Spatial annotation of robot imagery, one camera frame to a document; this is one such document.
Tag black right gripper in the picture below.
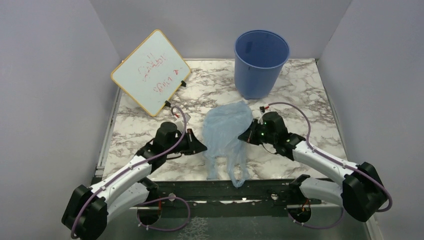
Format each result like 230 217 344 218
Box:
238 118 277 145

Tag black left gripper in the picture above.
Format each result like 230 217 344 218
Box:
165 128 208 156

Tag light blue trash bag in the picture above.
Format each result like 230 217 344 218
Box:
202 100 253 188

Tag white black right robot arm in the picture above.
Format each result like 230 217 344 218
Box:
238 111 389 222

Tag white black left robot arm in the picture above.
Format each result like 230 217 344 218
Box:
61 121 207 240

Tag blue plastic trash bin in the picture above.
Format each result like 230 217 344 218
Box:
234 29 291 100

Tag yellow-framed whiteboard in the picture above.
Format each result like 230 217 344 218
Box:
110 29 191 117

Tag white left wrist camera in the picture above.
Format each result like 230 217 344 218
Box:
180 113 191 124

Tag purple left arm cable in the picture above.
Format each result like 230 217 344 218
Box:
70 105 191 239

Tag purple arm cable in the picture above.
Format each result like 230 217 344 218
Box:
259 101 393 231
70 105 191 239

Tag black metal mounting rail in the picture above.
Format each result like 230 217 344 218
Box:
133 179 321 220

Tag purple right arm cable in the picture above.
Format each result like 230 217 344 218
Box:
259 101 393 231

